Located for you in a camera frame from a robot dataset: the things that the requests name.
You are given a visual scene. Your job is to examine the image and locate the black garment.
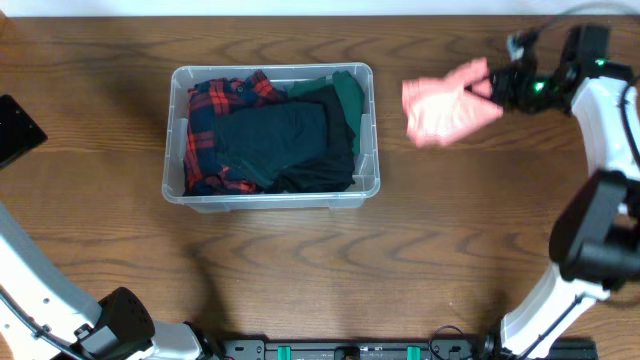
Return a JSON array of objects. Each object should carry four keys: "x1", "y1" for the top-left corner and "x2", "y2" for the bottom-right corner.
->
[{"x1": 265, "y1": 85, "x2": 355, "y2": 194}]

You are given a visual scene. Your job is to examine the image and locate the clear plastic storage bin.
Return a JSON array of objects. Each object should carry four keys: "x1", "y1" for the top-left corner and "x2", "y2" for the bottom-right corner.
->
[{"x1": 162, "y1": 62, "x2": 381, "y2": 214}]

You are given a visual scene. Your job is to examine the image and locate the dark green garment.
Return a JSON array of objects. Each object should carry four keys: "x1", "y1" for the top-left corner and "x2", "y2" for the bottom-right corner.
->
[{"x1": 287, "y1": 71, "x2": 364, "y2": 156}]

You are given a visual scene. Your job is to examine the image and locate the pink garment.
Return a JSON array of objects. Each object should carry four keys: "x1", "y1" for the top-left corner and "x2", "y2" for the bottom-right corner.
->
[{"x1": 402, "y1": 58, "x2": 504, "y2": 147}]

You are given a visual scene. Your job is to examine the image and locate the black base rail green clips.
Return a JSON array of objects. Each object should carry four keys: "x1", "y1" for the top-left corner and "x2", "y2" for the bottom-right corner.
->
[{"x1": 214, "y1": 339, "x2": 599, "y2": 360}]

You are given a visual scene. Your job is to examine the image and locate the navy garment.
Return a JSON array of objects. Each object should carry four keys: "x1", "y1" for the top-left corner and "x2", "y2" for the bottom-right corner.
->
[{"x1": 214, "y1": 102, "x2": 328, "y2": 188}]

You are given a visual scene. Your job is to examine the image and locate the red navy plaid shirt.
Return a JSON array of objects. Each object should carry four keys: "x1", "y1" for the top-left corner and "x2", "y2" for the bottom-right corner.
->
[{"x1": 183, "y1": 70, "x2": 287, "y2": 196}]

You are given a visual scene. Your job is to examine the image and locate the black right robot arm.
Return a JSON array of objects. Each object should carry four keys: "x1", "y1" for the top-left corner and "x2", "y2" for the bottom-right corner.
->
[{"x1": 474, "y1": 24, "x2": 639, "y2": 360}]

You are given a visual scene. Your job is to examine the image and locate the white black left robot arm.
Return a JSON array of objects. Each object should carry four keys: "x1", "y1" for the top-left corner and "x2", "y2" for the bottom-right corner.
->
[{"x1": 1, "y1": 208, "x2": 224, "y2": 359}]

